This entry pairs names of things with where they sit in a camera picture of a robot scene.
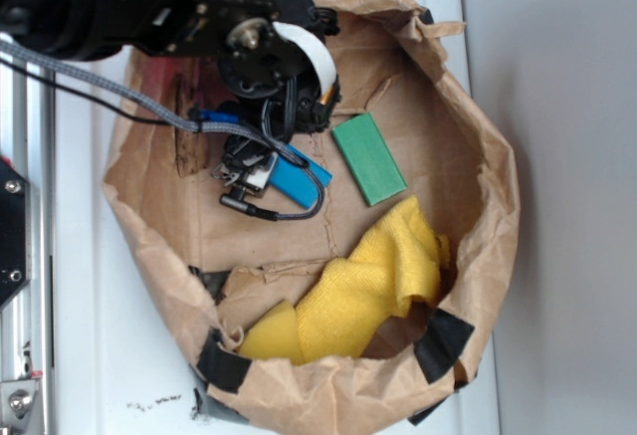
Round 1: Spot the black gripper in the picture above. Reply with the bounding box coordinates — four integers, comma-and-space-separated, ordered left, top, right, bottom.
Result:
217, 7, 340, 133

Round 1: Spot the blue rectangular block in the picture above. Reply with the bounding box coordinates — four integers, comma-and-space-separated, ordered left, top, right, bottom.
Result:
269, 145, 332, 209

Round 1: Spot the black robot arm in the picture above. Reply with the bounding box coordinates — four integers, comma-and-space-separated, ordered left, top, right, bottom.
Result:
1, 0, 339, 133

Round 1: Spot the green rectangular block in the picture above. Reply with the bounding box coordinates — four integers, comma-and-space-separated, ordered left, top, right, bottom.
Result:
331, 112, 408, 206

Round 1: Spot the yellow microfiber cloth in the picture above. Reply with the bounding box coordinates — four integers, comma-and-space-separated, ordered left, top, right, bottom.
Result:
297, 196, 451, 362

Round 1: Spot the brown paper bag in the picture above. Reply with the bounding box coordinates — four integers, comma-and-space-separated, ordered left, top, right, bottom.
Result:
104, 0, 521, 434

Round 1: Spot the yellow sponge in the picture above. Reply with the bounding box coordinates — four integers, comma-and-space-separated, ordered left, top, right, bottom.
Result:
238, 300, 304, 365

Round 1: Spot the white plastic tray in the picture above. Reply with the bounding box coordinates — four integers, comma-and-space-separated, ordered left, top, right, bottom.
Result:
52, 0, 501, 434

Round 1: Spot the grey braided cable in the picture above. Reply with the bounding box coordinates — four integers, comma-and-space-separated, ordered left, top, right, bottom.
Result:
0, 38, 326, 224

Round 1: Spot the aluminium frame rail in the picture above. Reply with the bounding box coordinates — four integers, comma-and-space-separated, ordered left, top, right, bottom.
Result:
1, 36, 56, 434

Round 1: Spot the black metal bracket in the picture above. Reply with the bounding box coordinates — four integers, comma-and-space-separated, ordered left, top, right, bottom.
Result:
0, 156, 29, 310

